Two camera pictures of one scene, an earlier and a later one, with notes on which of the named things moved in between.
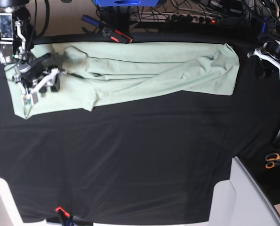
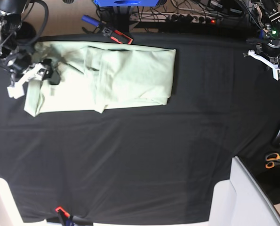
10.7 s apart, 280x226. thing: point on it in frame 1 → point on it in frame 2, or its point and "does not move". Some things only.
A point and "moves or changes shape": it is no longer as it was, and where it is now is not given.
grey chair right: (239, 201) does not move
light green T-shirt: (96, 71) moves or changes shape
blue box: (127, 3) does not move
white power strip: (174, 18) does not move
